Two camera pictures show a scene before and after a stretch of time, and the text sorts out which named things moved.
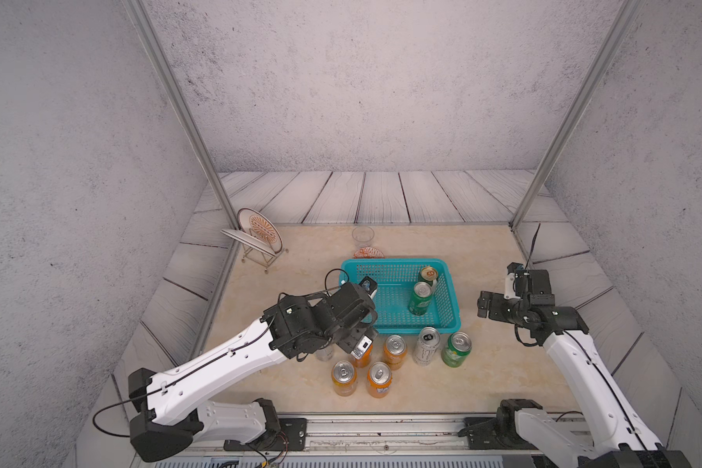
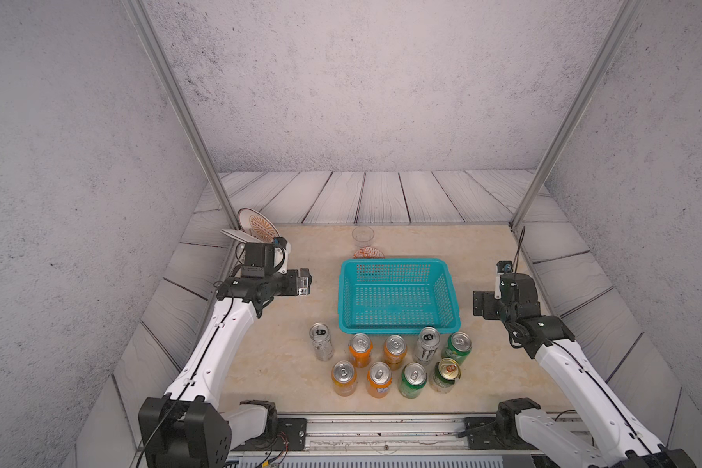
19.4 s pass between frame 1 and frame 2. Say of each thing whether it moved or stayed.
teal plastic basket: stayed
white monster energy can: stayed
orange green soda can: moved
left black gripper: moved
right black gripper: stayed
